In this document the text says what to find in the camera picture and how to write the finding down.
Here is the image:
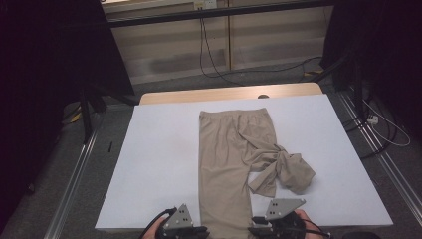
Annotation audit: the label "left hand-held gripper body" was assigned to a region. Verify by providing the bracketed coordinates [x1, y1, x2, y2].
[154, 203, 201, 239]

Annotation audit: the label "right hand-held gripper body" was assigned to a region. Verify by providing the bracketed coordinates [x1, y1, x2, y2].
[265, 198, 308, 239]

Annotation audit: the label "beige pants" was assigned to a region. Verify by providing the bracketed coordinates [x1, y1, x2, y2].
[198, 107, 317, 239]

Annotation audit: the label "person's left hand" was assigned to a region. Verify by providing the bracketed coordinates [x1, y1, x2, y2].
[142, 215, 171, 239]

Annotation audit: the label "person's right hand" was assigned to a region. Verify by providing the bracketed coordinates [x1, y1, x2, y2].
[294, 209, 320, 239]

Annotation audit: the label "white table board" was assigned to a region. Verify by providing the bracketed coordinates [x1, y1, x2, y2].
[95, 94, 394, 232]

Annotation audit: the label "wooden table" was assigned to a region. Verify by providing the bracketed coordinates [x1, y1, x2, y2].
[138, 82, 323, 106]

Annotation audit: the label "black metal stand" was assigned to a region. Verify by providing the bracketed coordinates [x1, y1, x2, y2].
[79, 83, 137, 145]
[311, 53, 366, 118]

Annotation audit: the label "black curtain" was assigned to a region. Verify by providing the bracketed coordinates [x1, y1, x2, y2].
[0, 0, 135, 233]
[319, 0, 422, 137]

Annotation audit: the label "black horizontal bar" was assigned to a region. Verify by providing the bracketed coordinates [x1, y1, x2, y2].
[105, 0, 333, 30]

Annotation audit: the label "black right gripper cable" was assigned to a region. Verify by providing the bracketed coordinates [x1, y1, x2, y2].
[304, 218, 333, 239]

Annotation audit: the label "aluminium floor rail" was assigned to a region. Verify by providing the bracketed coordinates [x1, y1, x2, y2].
[44, 128, 100, 239]
[337, 90, 422, 218]

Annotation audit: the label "black floor cable bundle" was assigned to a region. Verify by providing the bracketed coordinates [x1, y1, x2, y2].
[342, 108, 400, 161]

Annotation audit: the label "long black floor cable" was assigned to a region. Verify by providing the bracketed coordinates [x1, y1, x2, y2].
[228, 55, 323, 84]

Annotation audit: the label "white cable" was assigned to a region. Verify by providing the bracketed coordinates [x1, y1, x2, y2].
[362, 99, 412, 148]

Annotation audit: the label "black hanging cable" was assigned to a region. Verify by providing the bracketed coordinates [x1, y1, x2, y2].
[198, 9, 247, 87]

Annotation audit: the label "white wall socket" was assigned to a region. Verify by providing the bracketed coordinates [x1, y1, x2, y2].
[193, 0, 219, 11]

